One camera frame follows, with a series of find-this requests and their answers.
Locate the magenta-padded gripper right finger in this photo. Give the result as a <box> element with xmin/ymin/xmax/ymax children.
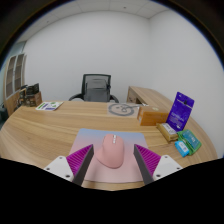
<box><xmin>133</xmin><ymin>143</ymin><xmax>184</xmax><ymax>186</ymax></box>

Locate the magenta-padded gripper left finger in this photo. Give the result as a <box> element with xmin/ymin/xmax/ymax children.
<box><xmin>43</xmin><ymin>143</ymin><xmax>95</xmax><ymax>187</ymax></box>

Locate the pink computer mouse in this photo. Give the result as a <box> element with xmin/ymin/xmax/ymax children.
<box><xmin>94</xmin><ymin>133</ymin><xmax>126</xmax><ymax>169</ymax></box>

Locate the pink-blue gradient mouse pad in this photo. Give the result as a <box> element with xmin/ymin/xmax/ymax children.
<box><xmin>68</xmin><ymin>127</ymin><xmax>150</xmax><ymax>184</ymax></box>

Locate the blue small pack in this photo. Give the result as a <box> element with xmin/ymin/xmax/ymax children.
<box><xmin>174</xmin><ymin>140</ymin><xmax>190</xmax><ymax>158</ymax></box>

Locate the beige small box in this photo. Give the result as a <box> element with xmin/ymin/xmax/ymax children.
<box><xmin>156</xmin><ymin>122</ymin><xmax>180</xmax><ymax>143</ymax></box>

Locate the green flat box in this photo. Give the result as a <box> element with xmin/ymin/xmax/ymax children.
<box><xmin>177</xmin><ymin>129</ymin><xmax>202</xmax><ymax>156</ymax></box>

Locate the orange wooden box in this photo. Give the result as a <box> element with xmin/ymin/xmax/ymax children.
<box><xmin>136</xmin><ymin>105</ymin><xmax>170</xmax><ymax>127</ymax></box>

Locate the purple package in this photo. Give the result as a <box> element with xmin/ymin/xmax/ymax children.
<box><xmin>165</xmin><ymin>91</ymin><xmax>195</xmax><ymax>133</ymax></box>

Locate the printed paper sheet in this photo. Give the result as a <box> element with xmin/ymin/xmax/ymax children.
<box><xmin>35</xmin><ymin>101</ymin><xmax>64</xmax><ymax>112</ymax></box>

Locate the grey smiley print sheet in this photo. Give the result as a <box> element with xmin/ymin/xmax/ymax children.
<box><xmin>106</xmin><ymin>102</ymin><xmax>141</xmax><ymax>118</ymax></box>

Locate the large brown cardboard box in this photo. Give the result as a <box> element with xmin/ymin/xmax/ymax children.
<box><xmin>25</xmin><ymin>92</ymin><xmax>43</xmax><ymax>108</ymax></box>

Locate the black leather sofa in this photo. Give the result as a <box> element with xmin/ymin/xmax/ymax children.
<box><xmin>0</xmin><ymin>107</ymin><xmax>9</xmax><ymax>124</ymax></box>

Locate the small brown cardboard box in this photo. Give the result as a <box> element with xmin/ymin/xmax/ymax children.
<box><xmin>18</xmin><ymin>88</ymin><xmax>28</xmax><ymax>107</ymax></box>

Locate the grey backpack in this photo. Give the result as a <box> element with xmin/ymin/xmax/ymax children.
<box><xmin>83</xmin><ymin>78</ymin><xmax>111</xmax><ymax>103</ymax></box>

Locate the black box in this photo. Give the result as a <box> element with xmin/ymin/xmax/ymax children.
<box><xmin>25</xmin><ymin>83</ymin><xmax>40</xmax><ymax>96</ymax></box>

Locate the black mesh office chair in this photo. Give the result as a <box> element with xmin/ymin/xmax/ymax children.
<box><xmin>68</xmin><ymin>73</ymin><xmax>120</xmax><ymax>104</ymax></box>

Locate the wooden shelf cabinet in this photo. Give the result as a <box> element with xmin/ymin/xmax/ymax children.
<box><xmin>2</xmin><ymin>53</ymin><xmax>28</xmax><ymax>116</ymax></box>

